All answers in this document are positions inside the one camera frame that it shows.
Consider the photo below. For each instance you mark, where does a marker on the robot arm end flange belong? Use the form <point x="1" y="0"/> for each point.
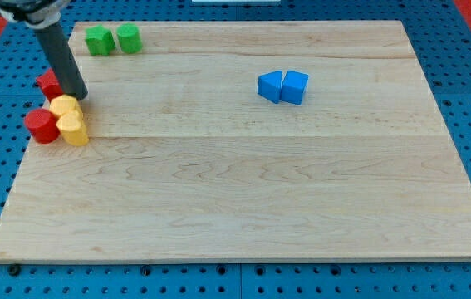
<point x="37" y="14"/>

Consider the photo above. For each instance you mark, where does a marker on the wooden board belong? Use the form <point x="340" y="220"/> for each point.
<point x="187" y="163"/>

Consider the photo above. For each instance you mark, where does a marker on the blue triangle block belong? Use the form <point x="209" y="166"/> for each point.
<point x="270" y="85"/>

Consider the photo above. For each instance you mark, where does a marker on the blue cube block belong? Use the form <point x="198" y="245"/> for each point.
<point x="293" y="87"/>

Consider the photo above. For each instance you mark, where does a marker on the green cylinder block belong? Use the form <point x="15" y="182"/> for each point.
<point x="129" y="38"/>

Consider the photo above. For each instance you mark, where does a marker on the yellow heart block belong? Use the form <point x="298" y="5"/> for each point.
<point x="73" y="129"/>

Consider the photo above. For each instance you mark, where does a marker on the green star block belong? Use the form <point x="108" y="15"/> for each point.
<point x="99" y="41"/>

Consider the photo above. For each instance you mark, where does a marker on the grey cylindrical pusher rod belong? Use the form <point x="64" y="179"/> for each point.
<point x="58" y="53"/>

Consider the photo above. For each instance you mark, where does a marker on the yellow hexagon block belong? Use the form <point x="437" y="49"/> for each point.
<point x="64" y="104"/>

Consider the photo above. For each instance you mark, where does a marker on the red cylinder block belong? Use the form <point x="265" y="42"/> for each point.
<point x="41" y="124"/>

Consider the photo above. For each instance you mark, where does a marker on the red block behind rod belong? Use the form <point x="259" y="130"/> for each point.
<point x="49" y="85"/>

